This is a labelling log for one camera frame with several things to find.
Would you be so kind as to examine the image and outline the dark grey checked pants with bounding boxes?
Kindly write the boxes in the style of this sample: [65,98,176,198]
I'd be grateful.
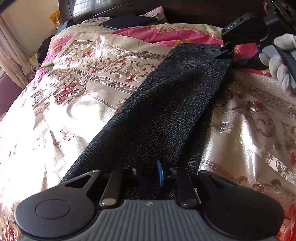
[63,44,233,200]

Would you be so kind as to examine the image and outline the right hand white glove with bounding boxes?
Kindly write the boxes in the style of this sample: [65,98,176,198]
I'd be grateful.
[259,34,295,97]

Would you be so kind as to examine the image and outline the dark wooden headboard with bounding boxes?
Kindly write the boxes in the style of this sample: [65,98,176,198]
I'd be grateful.
[58,0,266,25]

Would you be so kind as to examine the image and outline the dark blue folded cloth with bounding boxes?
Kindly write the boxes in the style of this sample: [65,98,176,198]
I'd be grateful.
[99,15,158,30]

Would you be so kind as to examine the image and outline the floral satin bedspread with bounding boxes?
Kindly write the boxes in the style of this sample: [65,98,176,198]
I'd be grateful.
[1,18,295,240]

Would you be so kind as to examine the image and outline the maroon padded bench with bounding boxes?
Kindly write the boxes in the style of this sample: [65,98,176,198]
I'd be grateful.
[0,73,23,115]

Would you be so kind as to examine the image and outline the black clothes pile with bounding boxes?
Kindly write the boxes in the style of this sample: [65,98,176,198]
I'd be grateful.
[37,35,54,65]

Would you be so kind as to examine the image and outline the beige curtain right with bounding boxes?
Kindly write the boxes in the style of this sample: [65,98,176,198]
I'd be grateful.
[0,17,39,89]

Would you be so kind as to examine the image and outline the orange snack packet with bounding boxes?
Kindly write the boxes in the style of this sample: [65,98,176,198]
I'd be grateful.
[48,11,63,30]

